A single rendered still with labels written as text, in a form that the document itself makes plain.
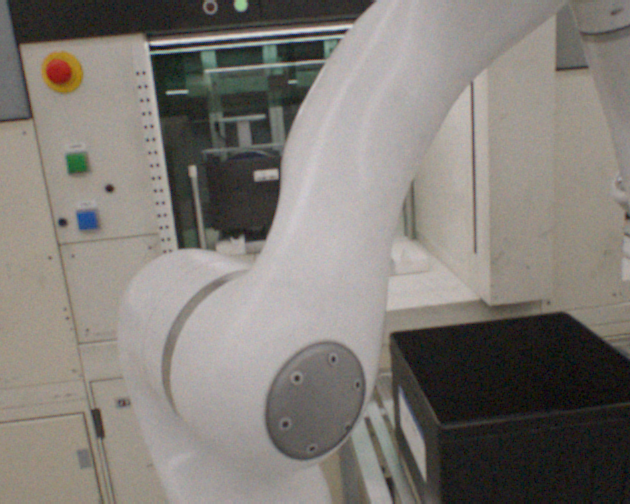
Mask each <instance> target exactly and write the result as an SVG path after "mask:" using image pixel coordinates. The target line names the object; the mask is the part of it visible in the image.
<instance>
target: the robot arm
mask: <svg viewBox="0 0 630 504"><path fill-rule="evenodd" d="M568 2H569V4H570V7H571V11H572V14H573V17H574V21H575V24H576V27H577V31H578V34H579V37H580V41H581V44H582V47H583V50H584V55H585V58H586V61H587V64H588V68H590V71H591V74H592V77H593V80H594V83H595V86H596V89H597V92H598V95H599V99H600V102H601V105H602V108H603V111H604V114H605V118H606V121H607V124H608V128H609V132H610V136H611V140H612V145H613V149H614V153H615V157H616V161H617V165H618V168H619V171H618V172H617V173H616V175H615V176H614V178H613V180H612V182H611V186H610V195H611V197H612V199H613V200H614V201H616V202H617V203H618V204H619V205H620V206H621V207H622V208H623V209H624V210H625V211H626V212H627V213H628V214H629V215H630V0H378V1H377V2H375V3H374V4H373V5H372V6H371V7H370V8H369V9H368V10H367V11H366V12H365V13H364V14H363V15H362V16H361V17H360V18H359V19H358V20H357V21H356V22H355V24H354V25H353V26H352V27H350V28H349V29H348V31H347V32H346V33H345V35H344V36H343V37H342V39H341V40H340V42H339V43H338V45H337V46H336V48H335V49H334V52H333V53H332V55H331V57H330V58H329V60H328V62H327V63H326V65H325V67H324V68H323V70H322V71H321V73H320V75H319V77H318V78H316V80H315V82H314V83H313V85H312V87H311V89H310V90H309V92H308V94H307V97H306V99H305V101H304V103H303V104H302V106H301V109H300V111H299V113H298V115H297V117H296V119H295V122H294V124H293V126H292V129H291V132H290V135H289V138H288V141H286V144H285V147H284V151H283V155H282V160H281V186H280V196H279V202H278V207H277V211H276V215H275V218H274V222H273V225H272V228H271V231H270V234H269V237H268V239H267V241H266V244H265V246H264V248H263V250H262V252H261V254H260V255H258V257H257V259H256V260H255V262H254V265H251V264H249V262H246V261H244V260H241V259H238V258H236V257H233V256H230V255H226V254H223V253H219V252H215V251H210V250H203V249H181V250H176V251H173V252H170V253H167V254H164V255H162V256H160V257H158V258H155V259H153V260H152V261H150V262H149V264H148V265H146V266H145V267H144V268H143V269H141V270H140V271H139V272H138V273H137V275H136V276H135V277H134V278H133V279H132V281H131V282H130V284H129V286H128V287H127V289H126V291H125V294H124V296H123V300H122V303H121V307H120V312H119V318H118V350H119V357H120V363H121V368H122V374H123V378H124V381H125V385H126V389H127V392H128V396H129V399H130V402H131V405H132V408H133V411H134V415H135V418H136V421H137V424H139V427H140V429H141V432H142V435H143V438H144V441H145V443H146V446H147V449H148V451H149V455H150V457H151V460H152V463H153V465H154V468H155V470H156V473H157V475H158V478H159V480H160V483H161V485H162V488H163V490H164V493H165V495H167V498H168V500H169V504H332V499H331V495H330V492H329V488H328V486H327V483H326V481H325V478H324V475H323V472H322V470H321V468H320V466H319V464H318V463H320V462H322V461H323V460H325V459H326V458H327V457H329V456H330V455H331V454H333V453H334V452H335V451H336V450H338V449H339V448H340V447H341V446H342V445H343V443H344V442H345V441H346V440H347V439H348V438H350V437H351V435H352V434H353V432H354V430H355V428H356V427H357V425H358V424H359V422H360V420H361V419H362V417H363V415H364V413H365V411H366V409H367V406H368V404H369V401H370V399H371V396H372V392H373V389H374V385H375V382H376V378H377V373H378V371H379V369H380V363H381V355H382V348H383V341H384V333H385V322H386V312H387V299H388V286H389V272H390V261H391V252H392V246H393V241H394V236H395V231H396V227H397V223H398V219H399V215H400V212H401V209H402V205H403V202H404V198H405V195H406V193H407V190H409V187H410V185H411V182H412V180H413V178H414V176H415V174H416V172H417V170H418V168H419V165H420V163H421V161H422V159H423V158H424V156H425V154H426V152H427V150H428V149H429V147H430V145H431V143H432V142H433V140H434V138H435V136H436V134H437V132H438V131H439V129H440V126H441V124H442V122H443V121H444V119H445V117H446V115H447V114H449V112H450V110H451V109H452V107H453V106H454V104H455V103H456V102H457V100H458V99H459V98H460V96H461V95H462V94H463V92H464V91H465V90H466V89H467V88H468V86H469V85H470V84H471V83H472V82H473V80H474V79H475V78H476V77H477V76H478V75H479V74H480V73H481V72H482V71H483V70H484V69H485V68H486V67H488V66H489V65H490V64H491V63H492V62H493V61H494V60H497V59H498V58H499V57H500V56H501V55H503V54H504V53H505V52H507V51H508V50H509V49H510V48H512V47H513V46H514V45H516V44H517V43H518V42H520V41H521V40H522V39H523V38H525V37H526V36H527V35H529V34H530V33H531V32H533V31H534V30H535V29H537V28H538V27H539V26H541V25H542V24H543V23H544V22H546V21H547V20H548V19H550V18H551V17H553V16H554V15H556V14H557V13H558V12H559V11H560V10H561V9H563V8H564V7H565V6H566V5H567V4H568Z"/></svg>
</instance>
